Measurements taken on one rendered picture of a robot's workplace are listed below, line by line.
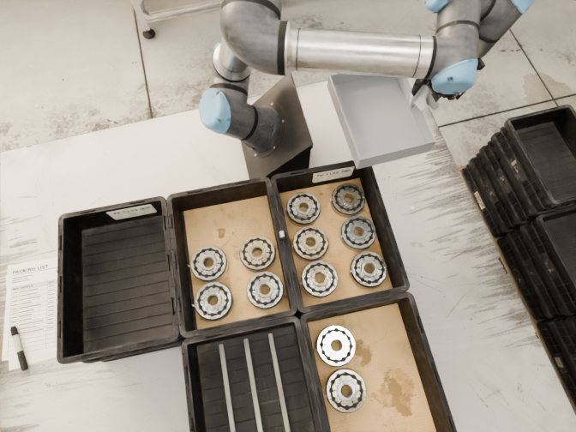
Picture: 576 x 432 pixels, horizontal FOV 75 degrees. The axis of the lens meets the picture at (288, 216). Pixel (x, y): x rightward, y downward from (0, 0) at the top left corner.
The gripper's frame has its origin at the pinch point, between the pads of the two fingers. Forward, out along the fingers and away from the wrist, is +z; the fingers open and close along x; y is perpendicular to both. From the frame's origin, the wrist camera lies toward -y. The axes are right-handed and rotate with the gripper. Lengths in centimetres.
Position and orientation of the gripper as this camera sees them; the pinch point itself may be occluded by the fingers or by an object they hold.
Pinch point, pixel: (414, 101)
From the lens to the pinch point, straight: 109.5
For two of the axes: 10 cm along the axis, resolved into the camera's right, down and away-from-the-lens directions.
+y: 3.1, 8.9, -3.3
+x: 9.1, -1.9, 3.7
